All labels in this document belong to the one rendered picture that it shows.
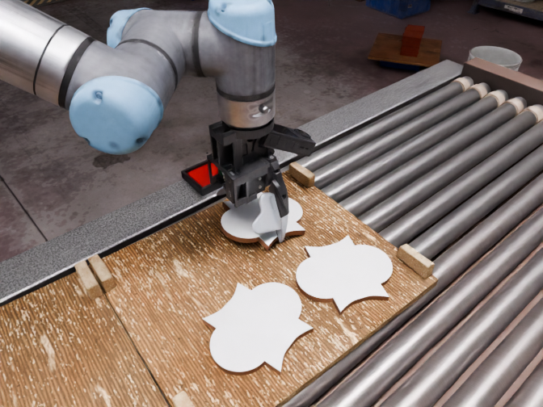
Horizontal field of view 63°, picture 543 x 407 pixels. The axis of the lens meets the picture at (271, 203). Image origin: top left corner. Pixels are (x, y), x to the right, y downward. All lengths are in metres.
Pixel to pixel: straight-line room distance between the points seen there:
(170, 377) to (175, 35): 0.41
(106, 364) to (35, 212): 1.85
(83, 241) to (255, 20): 0.49
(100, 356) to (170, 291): 0.13
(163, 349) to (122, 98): 0.34
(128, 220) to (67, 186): 1.72
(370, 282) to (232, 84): 0.34
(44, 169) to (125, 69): 2.28
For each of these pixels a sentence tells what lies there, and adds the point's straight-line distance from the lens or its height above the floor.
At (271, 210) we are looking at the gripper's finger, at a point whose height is 1.01.
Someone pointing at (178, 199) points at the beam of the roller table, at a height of 0.91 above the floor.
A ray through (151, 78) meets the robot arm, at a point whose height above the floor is 1.27.
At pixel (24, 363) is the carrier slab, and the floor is 0.94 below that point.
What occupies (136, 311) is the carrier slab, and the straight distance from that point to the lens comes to 0.67.
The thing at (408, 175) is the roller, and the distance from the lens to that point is 0.93.
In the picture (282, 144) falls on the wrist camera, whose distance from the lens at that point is 0.64.
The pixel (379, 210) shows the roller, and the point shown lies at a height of 0.92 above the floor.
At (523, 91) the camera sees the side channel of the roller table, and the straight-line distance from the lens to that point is 1.32.
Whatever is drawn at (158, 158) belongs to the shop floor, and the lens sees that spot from 2.58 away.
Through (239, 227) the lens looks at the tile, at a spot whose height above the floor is 0.97.
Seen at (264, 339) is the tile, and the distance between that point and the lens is 0.60.
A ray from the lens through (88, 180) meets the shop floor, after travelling 2.54.
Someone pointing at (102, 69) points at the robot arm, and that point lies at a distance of 0.45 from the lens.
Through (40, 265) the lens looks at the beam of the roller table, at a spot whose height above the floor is 0.91.
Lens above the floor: 1.46
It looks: 42 degrees down
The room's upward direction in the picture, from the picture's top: straight up
